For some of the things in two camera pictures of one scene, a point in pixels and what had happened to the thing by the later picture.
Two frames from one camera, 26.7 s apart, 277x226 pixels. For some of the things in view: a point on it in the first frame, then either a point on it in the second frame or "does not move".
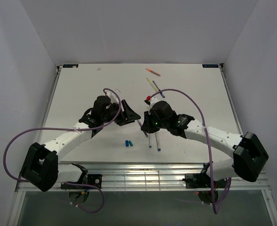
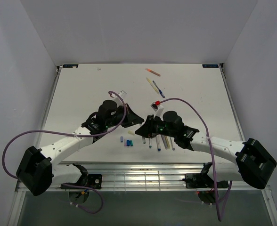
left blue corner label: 70,66 does not move
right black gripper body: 153,123 -> 155,127
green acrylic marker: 150,145 does not move
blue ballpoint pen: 161,92 does not move
